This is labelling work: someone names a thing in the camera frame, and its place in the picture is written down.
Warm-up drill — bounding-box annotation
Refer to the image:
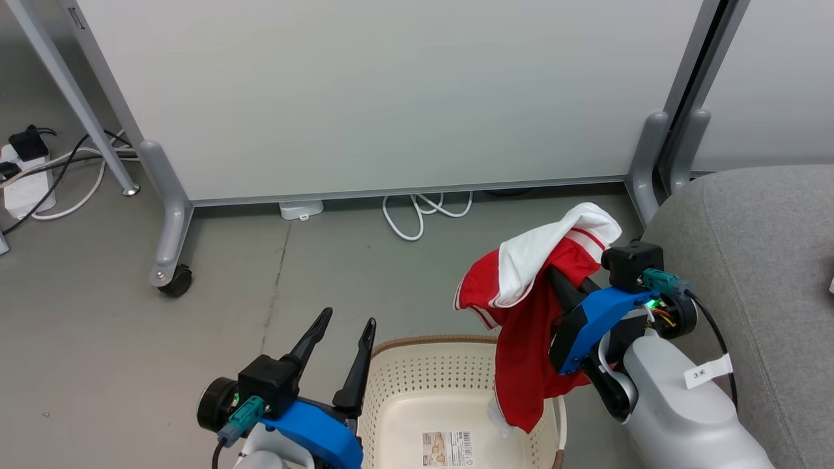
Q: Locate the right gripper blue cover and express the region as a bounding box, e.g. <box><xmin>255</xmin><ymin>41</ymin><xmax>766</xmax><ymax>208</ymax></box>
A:
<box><xmin>546</xmin><ymin>266</ymin><xmax>698</xmax><ymax>376</ymax></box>

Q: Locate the white power strip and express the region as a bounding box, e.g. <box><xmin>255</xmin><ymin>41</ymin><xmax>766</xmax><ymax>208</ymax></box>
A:
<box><xmin>0</xmin><ymin>145</ymin><xmax>57</xmax><ymax>220</ymax></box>

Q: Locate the black floor cable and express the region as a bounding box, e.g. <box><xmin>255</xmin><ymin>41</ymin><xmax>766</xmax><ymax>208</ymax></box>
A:
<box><xmin>0</xmin><ymin>129</ymin><xmax>141</xmax><ymax>236</ymax></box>

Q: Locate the wide white partition panel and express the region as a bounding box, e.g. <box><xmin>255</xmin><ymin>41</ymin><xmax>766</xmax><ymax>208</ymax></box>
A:
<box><xmin>57</xmin><ymin>0</ymin><xmax>721</xmax><ymax>291</ymax></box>

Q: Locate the cream perforated laundry basket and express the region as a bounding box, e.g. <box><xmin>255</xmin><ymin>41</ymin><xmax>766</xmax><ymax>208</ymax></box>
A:
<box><xmin>357</xmin><ymin>334</ymin><xmax>568</xmax><ymax>469</ymax></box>

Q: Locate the white partition panel grey frame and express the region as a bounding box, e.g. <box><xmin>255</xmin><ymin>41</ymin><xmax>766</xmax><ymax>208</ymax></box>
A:
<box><xmin>658</xmin><ymin>0</ymin><xmax>834</xmax><ymax>196</ymax></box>

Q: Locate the teal left camera connector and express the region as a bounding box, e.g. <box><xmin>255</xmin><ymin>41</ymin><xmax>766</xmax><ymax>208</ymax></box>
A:
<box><xmin>218</xmin><ymin>395</ymin><xmax>266</xmax><ymax>448</ymax></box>

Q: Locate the black plug adapter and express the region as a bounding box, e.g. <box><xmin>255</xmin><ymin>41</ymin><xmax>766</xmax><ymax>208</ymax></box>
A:
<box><xmin>7</xmin><ymin>124</ymin><xmax>51</xmax><ymax>162</ymax></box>

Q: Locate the black caster wheel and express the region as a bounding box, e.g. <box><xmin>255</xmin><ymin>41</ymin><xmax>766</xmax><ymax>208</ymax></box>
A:
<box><xmin>158</xmin><ymin>263</ymin><xmax>194</xmax><ymax>299</ymax></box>

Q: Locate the white paper cable tag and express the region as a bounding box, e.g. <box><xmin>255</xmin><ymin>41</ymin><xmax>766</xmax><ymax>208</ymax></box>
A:
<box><xmin>683</xmin><ymin>353</ymin><xmax>734</xmax><ymax>390</ymax></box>

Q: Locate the white power strip cable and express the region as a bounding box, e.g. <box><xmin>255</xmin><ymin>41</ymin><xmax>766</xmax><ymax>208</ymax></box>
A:
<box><xmin>0</xmin><ymin>147</ymin><xmax>141</xmax><ymax>221</ymax></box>

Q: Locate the red and white sports jersey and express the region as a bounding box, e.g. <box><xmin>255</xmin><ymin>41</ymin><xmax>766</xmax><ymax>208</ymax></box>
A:
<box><xmin>454</xmin><ymin>202</ymin><xmax>623</xmax><ymax>436</ymax></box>

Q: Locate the grey slanted stand leg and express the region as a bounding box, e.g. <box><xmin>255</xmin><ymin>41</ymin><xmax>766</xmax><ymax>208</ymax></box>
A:
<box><xmin>5</xmin><ymin>0</ymin><xmax>141</xmax><ymax>197</ymax></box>

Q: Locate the white power adapter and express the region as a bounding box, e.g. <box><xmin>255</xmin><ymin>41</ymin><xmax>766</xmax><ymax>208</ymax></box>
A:
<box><xmin>279</xmin><ymin>200</ymin><xmax>325</xmax><ymax>221</ymax></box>

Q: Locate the teal camera connector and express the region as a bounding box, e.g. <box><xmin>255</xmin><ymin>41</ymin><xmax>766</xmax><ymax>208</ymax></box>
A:
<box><xmin>218</xmin><ymin>395</ymin><xmax>266</xmax><ymax>448</ymax></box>
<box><xmin>642</xmin><ymin>268</ymin><xmax>692</xmax><ymax>298</ymax></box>

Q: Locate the white coiled floor cable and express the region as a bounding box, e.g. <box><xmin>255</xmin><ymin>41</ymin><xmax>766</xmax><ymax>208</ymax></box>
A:
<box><xmin>382</xmin><ymin>191</ymin><xmax>474</xmax><ymax>242</ymax></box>

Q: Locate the grey fabric sofa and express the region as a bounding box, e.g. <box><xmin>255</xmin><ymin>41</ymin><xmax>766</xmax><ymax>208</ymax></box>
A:
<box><xmin>642</xmin><ymin>164</ymin><xmax>834</xmax><ymax>469</ymax></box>

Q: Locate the teal right camera connector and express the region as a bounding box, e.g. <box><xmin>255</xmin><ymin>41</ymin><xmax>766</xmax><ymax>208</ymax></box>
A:
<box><xmin>642</xmin><ymin>268</ymin><xmax>692</xmax><ymax>298</ymax></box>

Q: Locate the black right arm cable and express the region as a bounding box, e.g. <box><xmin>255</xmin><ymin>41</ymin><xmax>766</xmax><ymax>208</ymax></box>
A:
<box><xmin>684</xmin><ymin>290</ymin><xmax>739</xmax><ymax>408</ymax></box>

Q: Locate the printed basket label sticker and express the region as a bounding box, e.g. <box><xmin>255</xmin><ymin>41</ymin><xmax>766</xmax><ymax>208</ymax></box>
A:
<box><xmin>421</xmin><ymin>430</ymin><xmax>475</xmax><ymax>468</ymax></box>

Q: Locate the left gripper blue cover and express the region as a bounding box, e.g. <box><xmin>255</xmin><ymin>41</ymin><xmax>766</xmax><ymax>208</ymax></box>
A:
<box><xmin>197</xmin><ymin>308</ymin><xmax>377</xmax><ymax>469</ymax></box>

